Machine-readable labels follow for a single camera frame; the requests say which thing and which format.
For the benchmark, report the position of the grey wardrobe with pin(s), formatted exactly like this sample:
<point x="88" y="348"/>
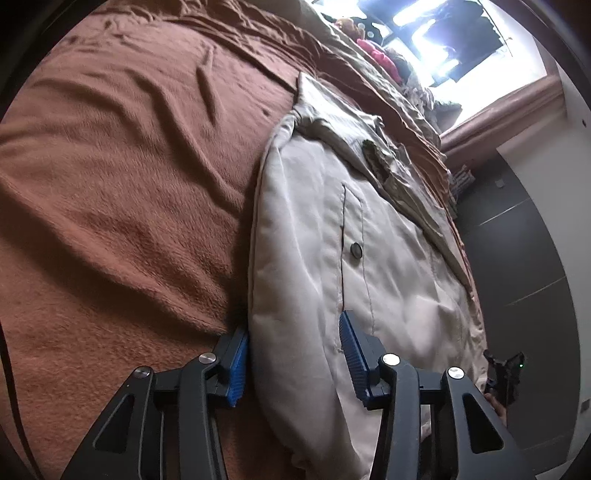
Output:
<point x="517" y="258"/>

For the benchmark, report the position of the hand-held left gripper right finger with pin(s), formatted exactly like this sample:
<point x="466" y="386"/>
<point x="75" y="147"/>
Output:
<point x="353" y="364"/>

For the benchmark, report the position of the white slatted rack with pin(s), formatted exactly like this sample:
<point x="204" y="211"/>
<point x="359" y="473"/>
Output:
<point x="461" y="184"/>

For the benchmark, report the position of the dark hanging jacket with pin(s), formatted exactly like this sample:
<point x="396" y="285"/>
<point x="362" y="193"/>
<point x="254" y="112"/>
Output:
<point x="461" y="41"/>

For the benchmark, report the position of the pink cloth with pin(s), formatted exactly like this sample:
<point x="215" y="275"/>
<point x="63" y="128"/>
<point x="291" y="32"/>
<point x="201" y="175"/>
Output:
<point x="378" y="57"/>

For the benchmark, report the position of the brown fleece blanket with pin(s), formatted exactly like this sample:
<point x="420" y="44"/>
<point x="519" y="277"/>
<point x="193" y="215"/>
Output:
<point x="115" y="184"/>

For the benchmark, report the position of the beige zip jacket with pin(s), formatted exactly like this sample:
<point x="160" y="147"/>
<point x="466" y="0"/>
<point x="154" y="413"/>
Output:
<point x="300" y="230"/>

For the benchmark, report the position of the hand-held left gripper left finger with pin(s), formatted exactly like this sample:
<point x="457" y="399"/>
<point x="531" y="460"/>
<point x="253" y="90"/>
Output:
<point x="236" y="369"/>

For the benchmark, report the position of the person's right hand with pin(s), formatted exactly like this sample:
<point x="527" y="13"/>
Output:
<point x="496" y="408"/>

